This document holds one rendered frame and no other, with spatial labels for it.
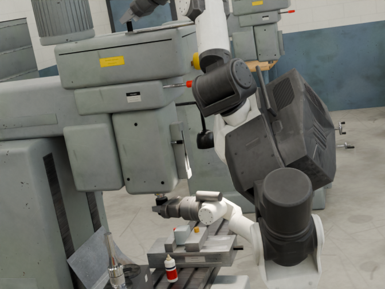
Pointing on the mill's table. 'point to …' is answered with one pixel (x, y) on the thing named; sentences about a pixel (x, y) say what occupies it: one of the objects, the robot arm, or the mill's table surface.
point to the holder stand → (135, 277)
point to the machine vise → (179, 254)
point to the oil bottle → (171, 269)
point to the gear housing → (127, 96)
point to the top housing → (126, 57)
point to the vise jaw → (196, 239)
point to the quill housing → (146, 149)
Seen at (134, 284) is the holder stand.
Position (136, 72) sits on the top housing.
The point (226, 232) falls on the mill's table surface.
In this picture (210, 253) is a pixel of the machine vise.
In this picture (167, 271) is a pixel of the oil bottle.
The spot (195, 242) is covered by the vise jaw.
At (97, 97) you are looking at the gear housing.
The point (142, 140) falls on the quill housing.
